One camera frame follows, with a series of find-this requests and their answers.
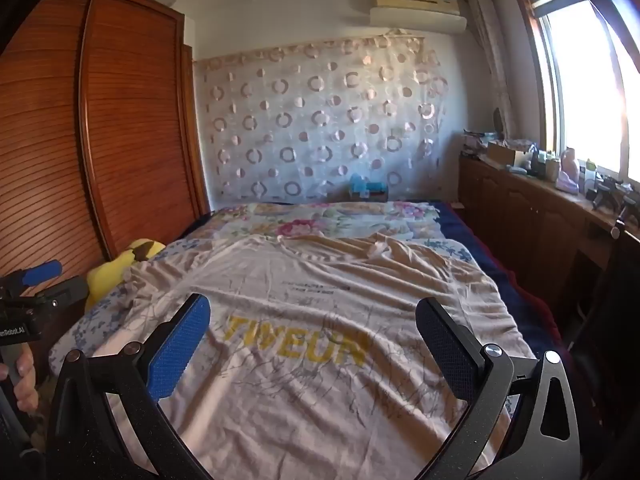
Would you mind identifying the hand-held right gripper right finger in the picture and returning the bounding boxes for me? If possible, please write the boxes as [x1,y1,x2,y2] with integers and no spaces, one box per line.
[415,297,588,480]

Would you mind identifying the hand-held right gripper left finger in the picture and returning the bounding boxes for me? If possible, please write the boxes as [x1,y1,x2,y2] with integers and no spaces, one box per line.
[44,292,217,480]

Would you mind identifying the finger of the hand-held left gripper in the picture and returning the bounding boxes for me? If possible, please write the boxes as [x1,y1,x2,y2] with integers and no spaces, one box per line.
[7,259,64,292]
[30,276,90,311]

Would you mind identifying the beige t-shirt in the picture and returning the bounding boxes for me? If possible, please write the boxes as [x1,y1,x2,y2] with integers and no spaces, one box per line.
[102,234,538,480]

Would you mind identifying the person's left hand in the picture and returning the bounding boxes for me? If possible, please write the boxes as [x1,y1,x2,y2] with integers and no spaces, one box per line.
[0,346,40,413]

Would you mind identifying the blue floral bedsheet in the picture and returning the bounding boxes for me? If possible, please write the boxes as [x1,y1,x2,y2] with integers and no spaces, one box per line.
[49,234,501,376]

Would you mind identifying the yellow plush toy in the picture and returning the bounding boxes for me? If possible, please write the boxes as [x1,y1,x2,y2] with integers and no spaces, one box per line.
[84,239,167,311]

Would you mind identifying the dark blue blanket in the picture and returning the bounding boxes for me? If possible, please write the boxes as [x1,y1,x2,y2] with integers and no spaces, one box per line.
[435,202,566,356]

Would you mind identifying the long wooden cabinet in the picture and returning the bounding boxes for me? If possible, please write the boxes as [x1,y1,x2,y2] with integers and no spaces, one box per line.
[457,152,640,321]

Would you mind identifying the wooden headboard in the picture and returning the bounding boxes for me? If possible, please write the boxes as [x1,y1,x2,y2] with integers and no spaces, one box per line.
[0,0,211,341]

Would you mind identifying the dark furniture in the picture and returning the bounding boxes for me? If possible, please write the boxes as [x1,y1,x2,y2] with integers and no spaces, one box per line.
[565,204,640,480]

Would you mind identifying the pink floral quilt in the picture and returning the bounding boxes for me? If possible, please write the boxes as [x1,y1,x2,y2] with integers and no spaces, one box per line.
[200,201,446,256]

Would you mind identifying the blue plastic bag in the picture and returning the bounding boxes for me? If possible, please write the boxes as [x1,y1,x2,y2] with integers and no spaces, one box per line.
[348,174,388,203]

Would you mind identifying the cardboard box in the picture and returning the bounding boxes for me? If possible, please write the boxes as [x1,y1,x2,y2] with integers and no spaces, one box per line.
[487,141,531,168]

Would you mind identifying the wooden sideboard with clutter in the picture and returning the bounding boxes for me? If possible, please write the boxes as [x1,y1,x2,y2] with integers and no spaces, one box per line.
[462,130,640,211]

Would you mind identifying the pink figurine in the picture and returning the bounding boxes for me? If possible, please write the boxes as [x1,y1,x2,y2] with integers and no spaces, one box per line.
[556,146,581,192]

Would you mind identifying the beige window curtain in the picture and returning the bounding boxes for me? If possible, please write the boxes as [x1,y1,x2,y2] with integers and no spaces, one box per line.
[465,0,521,133]

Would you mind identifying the wooden-framed window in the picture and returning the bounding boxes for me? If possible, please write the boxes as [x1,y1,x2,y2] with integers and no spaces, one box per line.
[510,0,640,186]

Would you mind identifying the circle-patterned wall curtain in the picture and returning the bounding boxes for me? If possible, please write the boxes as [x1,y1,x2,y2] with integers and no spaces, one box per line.
[194,35,451,206]

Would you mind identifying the wall air conditioner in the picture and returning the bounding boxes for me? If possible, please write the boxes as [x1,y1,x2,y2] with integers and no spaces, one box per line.
[369,0,468,36]

